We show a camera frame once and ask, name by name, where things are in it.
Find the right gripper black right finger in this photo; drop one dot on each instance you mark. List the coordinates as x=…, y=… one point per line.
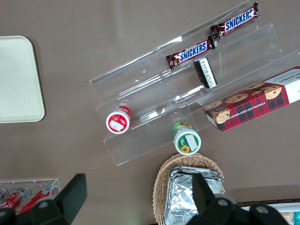
x=211, y=208

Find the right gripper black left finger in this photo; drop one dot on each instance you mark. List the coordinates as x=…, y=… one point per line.
x=68, y=199

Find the aluminium foil tray stack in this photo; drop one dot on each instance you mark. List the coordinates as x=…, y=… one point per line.
x=180, y=194

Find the oval light wicker basket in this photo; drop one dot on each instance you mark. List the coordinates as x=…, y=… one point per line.
x=161, y=187

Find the beige plastic serving tray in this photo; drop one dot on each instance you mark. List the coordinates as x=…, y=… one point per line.
x=18, y=79

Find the red cola bottle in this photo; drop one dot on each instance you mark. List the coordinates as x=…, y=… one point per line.
x=14, y=198
x=2, y=193
x=39, y=197

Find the clear acrylic bottle rack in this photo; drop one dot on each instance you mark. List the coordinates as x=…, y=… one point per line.
x=35, y=181

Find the green lidded cup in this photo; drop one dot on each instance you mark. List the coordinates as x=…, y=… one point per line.
x=187, y=143

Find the white rectangular snack bin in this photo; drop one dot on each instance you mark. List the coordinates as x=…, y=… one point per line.
x=281, y=206

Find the clear bag of puffed snacks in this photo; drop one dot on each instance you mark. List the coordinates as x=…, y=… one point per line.
x=286, y=217

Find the teal snack packet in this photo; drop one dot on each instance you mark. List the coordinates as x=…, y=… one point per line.
x=297, y=215

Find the red lidded cup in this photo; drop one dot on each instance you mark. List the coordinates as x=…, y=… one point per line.
x=117, y=122

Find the red tartan cookie box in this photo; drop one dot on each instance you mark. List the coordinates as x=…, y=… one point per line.
x=248, y=105

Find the clear acrylic step riser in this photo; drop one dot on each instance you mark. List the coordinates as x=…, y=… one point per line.
x=140, y=93
x=246, y=65

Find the small black white snack bar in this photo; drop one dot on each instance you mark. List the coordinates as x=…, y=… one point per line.
x=205, y=72

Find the brown Snickers bar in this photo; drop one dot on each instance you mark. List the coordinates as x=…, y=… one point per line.
x=236, y=21
x=192, y=52

